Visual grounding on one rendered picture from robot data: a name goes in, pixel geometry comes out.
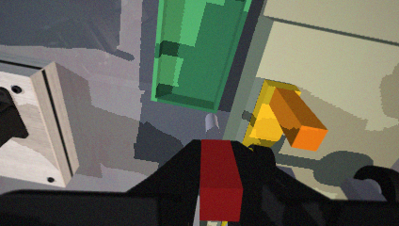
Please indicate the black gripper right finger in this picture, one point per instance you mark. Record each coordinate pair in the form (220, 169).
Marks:
(271, 197)

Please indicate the small blue wheeled trolley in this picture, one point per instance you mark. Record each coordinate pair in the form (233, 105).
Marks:
(369, 183)

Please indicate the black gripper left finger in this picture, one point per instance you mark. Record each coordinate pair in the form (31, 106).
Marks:
(168, 197)

